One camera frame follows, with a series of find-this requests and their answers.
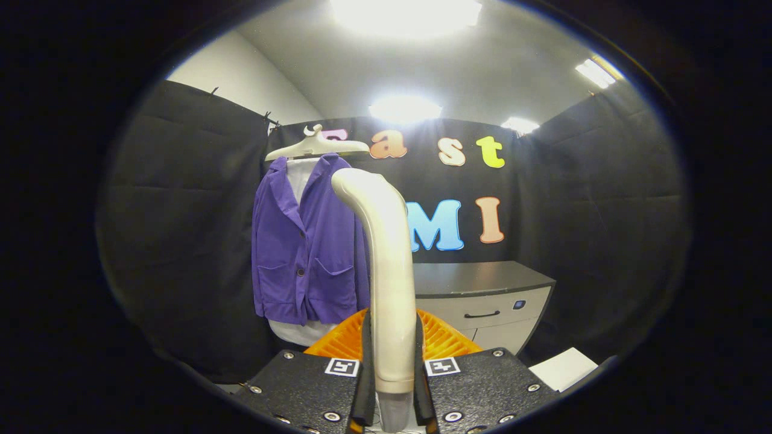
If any white paper stack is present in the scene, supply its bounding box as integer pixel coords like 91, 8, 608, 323
530, 347, 599, 392

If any white clothes hanger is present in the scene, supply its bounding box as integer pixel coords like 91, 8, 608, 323
264, 124, 370, 162

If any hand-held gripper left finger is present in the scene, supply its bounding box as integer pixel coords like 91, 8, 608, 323
235, 309, 378, 434

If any white garment steamer head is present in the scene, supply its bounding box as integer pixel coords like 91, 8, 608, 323
331, 168, 418, 395

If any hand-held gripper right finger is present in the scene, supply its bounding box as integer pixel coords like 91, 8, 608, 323
413, 309, 558, 434

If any ceiling light panel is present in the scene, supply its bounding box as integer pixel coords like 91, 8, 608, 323
501, 116, 540, 136
368, 96, 444, 125
574, 55, 625, 90
329, 0, 483, 37

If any white shirt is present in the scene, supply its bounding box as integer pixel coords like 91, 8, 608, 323
268, 158, 338, 347

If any grey cabinet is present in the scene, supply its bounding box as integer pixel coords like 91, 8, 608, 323
413, 260, 557, 356

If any purple jacket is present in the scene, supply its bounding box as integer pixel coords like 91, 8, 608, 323
251, 154, 372, 326

